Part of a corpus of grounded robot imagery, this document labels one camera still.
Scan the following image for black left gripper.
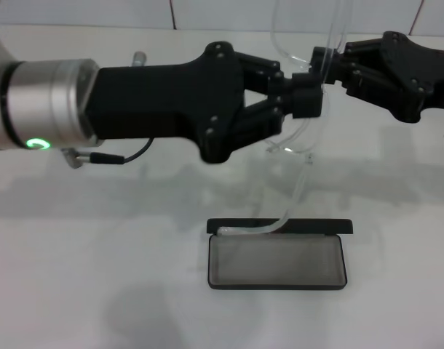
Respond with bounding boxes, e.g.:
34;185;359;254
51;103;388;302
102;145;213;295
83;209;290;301
85;41;245;164

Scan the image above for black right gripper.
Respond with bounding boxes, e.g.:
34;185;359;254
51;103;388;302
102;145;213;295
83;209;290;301
311;31;444;123

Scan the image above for clear white glasses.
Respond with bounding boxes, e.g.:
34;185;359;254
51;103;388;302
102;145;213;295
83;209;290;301
216;0;350;237

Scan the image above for black glasses case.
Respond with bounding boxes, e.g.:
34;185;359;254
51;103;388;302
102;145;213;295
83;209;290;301
206;217;355;291

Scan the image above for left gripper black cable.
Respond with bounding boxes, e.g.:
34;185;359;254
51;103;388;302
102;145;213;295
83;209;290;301
61;139;154;169

